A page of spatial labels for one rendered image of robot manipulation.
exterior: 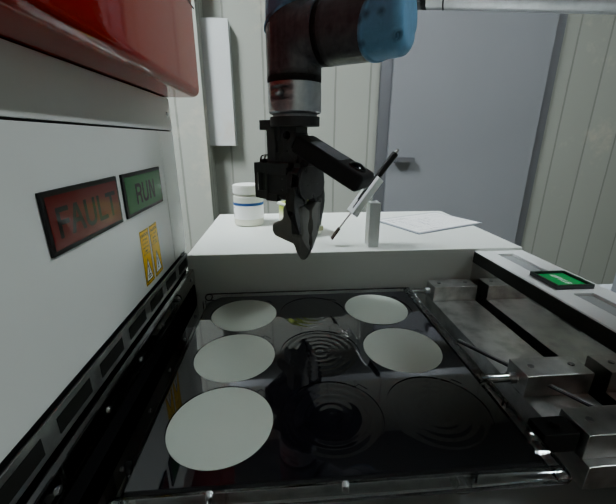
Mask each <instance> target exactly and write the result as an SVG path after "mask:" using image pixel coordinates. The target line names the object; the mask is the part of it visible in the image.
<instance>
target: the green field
mask: <svg viewBox="0 0 616 504"><path fill-rule="evenodd" d="M124 183H125V189H126V195H127V201H128V207H129V213H130V215H131V214H133V213H135V212H137V211H139V210H141V209H143V208H145V207H147V206H149V205H151V204H153V203H155V202H157V201H159V200H161V199H162V192H161V184H160V177H159V170H155V171H151V172H147V173H143V174H139V175H135V176H131V177H127V178H124Z"/></svg>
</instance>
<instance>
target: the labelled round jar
mask: <svg viewBox="0 0 616 504"><path fill-rule="evenodd" d="M232 188H233V193H234V195H233V204H234V218H235V224H236V225H238V226H242V227H254V226H259V225H262V224H263V223H264V204H263V198H259V197H256V192H255V183H254V182H246V183H235V184H233V185H232Z"/></svg>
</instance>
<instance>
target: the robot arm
mask: <svg viewBox="0 0 616 504"><path fill-rule="evenodd" d="M417 10H450V11H489V12H528V13H566V14H605V15H616V0H265V22H264V32H265V34H266V60H267V83H268V112H269V113H270V114H271V115H273V117H270V120H259V127H260V130H266V132H267V154H264V155H265V156H264V155H262V156H264V159H262V156H261V157H260V162H254V173H255V192H256V197H259V198H263V199H266V200H268V201H281V199H282V200H286V201H285V206H284V207H283V218H282V220H279V221H277V222H275V223H274V224H273V232H274V234H275V235H276V236H278V237H280V238H282V239H284V240H286V241H289V242H291V243H293V244H294V246H295V248H296V251H297V253H298V255H299V257H300V258H301V259H302V260H305V259H306V258H308V256H309V254H310V252H311V251H312V249H313V246H314V243H315V240H316V238H317V235H318V231H319V226H320V225H321V220H322V215H323V210H324V203H325V192H324V184H325V181H324V173H325V174H327V175H328V176H330V177H331V178H333V179H335V180H336V181H338V182H339V183H341V184H342V185H344V186H345V187H347V188H348V189H350V190H351V191H353V192H356V191H359V190H361V189H364V188H367V187H368V186H369V185H370V183H371V181H372V179H373V177H374V173H373V172H372V171H370V170H369V169H367V168H365V167H364V166H363V165H362V164H361V163H359V162H356V161H354V160H352V159H351V158H349V157H348V156H346V155H344V154H343V153H341V152H339V151H338V150H336V149H335V148H333V147H331V146H330V145H328V144H326V143H325V142H323V141H322V140H320V139H318V138H317V137H315V136H308V134H307V127H319V126H320V117H317V115H319V114H320V113H321V68H323V67H334V66H342V65H350V64H358V63H366V62H371V63H380V62H383V61H385V60H387V59H393V58H398V57H402V56H404V55H406V54H407V53H408V52H409V51H410V49H411V48H412V46H413V43H414V40H415V32H416V29H417ZM266 156H267V157H268V159H265V157H266ZM258 185H259V190H258ZM307 200H308V201H307Z"/></svg>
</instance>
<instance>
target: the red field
mask: <svg viewBox="0 0 616 504"><path fill-rule="evenodd" d="M44 201H45V205H46V209H47V214H48V218H49V222H50V226H51V230H52V234H53V238H54V242H55V246H56V251H59V250H61V249H63V248H65V247H67V246H69V245H71V244H73V243H75V242H77V241H79V240H81V239H83V238H85V237H87V236H89V235H91V234H93V233H95V232H97V231H99V230H101V229H103V228H105V227H107V226H109V225H111V224H113V223H115V222H117V221H119V220H121V219H122V217H121V211H120V205H119V200H118V194H117V188H116V183H115V181H111V182H107V183H103V184H99V185H95V186H91V187H86V188H82V189H78V190H74V191H70V192H66V193H62V194H58V195H54V196H50V197H46V198H44Z"/></svg>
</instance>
